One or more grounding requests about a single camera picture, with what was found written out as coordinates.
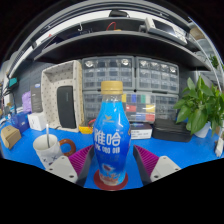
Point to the blue drink bottle gold cap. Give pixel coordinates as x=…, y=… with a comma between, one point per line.
x=111, y=133

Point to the dark grey upright carton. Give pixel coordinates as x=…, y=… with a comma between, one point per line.
x=36, y=98

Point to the small brown cardboard box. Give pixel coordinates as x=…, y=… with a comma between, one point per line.
x=10, y=136

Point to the white perforated tray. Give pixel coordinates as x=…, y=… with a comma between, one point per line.
x=50, y=100

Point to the flat round red coaster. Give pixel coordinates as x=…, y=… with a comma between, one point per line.
x=123, y=184

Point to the teal wall bin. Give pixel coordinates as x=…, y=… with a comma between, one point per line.
x=13, y=82

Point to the dark wall shelf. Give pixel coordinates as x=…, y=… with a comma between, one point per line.
x=116, y=41

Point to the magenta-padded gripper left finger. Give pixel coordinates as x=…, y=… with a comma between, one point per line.
x=80, y=160

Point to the white shelf unit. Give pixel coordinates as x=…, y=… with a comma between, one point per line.
x=210, y=56

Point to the black overhead camera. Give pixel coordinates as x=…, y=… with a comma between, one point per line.
x=118, y=13

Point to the black rounded speaker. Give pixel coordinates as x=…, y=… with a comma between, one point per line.
x=66, y=106

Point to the grey small-parts drawer cabinet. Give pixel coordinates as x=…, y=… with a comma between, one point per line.
x=108, y=70
x=156, y=75
x=166, y=106
x=91, y=106

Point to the blue carton box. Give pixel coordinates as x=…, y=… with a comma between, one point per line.
x=20, y=121

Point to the white carton box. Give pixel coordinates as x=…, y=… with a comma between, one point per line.
x=37, y=121

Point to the flat black case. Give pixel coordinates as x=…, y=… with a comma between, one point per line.
x=171, y=130

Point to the white power adapter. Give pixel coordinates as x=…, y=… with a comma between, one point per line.
x=220, y=146

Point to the clear organizer box coloured parts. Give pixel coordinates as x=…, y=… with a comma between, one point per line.
x=140, y=108

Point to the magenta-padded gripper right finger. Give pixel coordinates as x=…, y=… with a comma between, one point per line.
x=150, y=160

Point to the green potted plant white pot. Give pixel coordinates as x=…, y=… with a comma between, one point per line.
x=200, y=110

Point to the metal spoon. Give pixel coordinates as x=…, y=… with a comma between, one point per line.
x=48, y=135

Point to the white oscilloscope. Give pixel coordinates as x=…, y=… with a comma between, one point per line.
x=166, y=30

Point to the yellow multimeter red leads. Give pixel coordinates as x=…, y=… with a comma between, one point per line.
x=85, y=129

